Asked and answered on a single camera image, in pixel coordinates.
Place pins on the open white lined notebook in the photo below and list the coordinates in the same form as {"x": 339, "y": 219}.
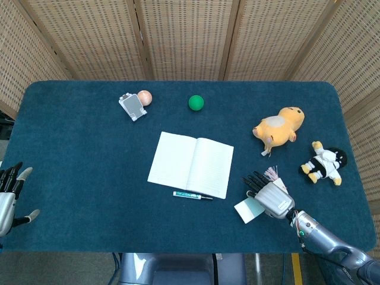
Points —
{"x": 178, "y": 160}

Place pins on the teal cream bookmark pink tassel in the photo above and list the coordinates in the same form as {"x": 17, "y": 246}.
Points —
{"x": 248, "y": 211}

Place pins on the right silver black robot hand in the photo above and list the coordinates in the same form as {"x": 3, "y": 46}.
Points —
{"x": 273, "y": 197}

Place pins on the green white marker pen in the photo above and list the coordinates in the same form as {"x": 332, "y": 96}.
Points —
{"x": 187, "y": 194}

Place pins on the woven bamboo folding screen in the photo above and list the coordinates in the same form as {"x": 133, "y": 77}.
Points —
{"x": 190, "y": 38}

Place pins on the white grey phone stand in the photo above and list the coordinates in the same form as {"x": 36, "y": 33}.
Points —
{"x": 132, "y": 107}

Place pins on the black white plush doll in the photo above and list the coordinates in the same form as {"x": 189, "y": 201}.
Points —
{"x": 325, "y": 164}

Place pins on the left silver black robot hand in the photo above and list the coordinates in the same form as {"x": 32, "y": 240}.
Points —
{"x": 6, "y": 202}

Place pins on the green ball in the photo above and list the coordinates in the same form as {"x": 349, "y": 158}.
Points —
{"x": 196, "y": 103}

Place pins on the grey-blue robot torso base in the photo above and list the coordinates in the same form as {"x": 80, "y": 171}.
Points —
{"x": 178, "y": 270}

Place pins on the yellow plush hamster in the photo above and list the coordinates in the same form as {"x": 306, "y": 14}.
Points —
{"x": 279, "y": 127}

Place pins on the tan ball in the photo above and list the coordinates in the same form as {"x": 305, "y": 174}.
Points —
{"x": 145, "y": 97}

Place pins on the dark teal table cloth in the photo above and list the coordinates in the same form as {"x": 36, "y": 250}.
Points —
{"x": 89, "y": 178}

